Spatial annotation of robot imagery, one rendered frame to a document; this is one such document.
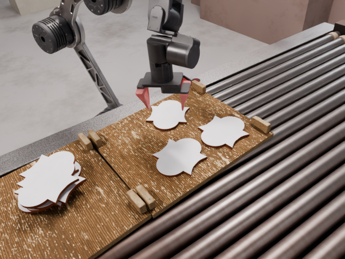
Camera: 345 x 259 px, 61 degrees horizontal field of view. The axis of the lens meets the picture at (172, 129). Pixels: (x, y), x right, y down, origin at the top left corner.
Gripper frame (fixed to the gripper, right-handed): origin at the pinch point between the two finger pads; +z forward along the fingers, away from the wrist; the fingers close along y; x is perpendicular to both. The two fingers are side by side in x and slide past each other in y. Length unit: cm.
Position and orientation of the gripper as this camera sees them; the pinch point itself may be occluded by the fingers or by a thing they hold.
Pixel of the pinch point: (165, 106)
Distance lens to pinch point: 82.2
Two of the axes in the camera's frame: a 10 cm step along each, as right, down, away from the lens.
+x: 1.4, -6.4, 7.5
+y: 9.9, 0.4, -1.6
